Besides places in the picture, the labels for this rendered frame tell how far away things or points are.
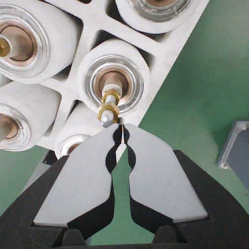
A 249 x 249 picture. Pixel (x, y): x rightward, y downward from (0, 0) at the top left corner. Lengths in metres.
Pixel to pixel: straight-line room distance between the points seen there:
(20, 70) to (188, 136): 0.49
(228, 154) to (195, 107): 0.20
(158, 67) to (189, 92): 0.24
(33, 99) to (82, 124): 0.08
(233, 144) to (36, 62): 0.57
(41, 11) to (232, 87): 0.48
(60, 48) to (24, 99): 0.09
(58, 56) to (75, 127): 0.10
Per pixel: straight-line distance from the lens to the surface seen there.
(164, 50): 0.29
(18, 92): 0.29
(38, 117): 0.28
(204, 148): 0.64
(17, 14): 0.24
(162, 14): 0.22
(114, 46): 0.22
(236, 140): 0.63
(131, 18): 0.22
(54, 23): 0.23
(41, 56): 0.23
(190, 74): 0.51
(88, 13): 0.29
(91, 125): 0.27
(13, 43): 0.22
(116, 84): 0.19
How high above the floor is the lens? 0.47
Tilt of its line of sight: 61 degrees down
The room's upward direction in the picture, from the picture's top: 179 degrees clockwise
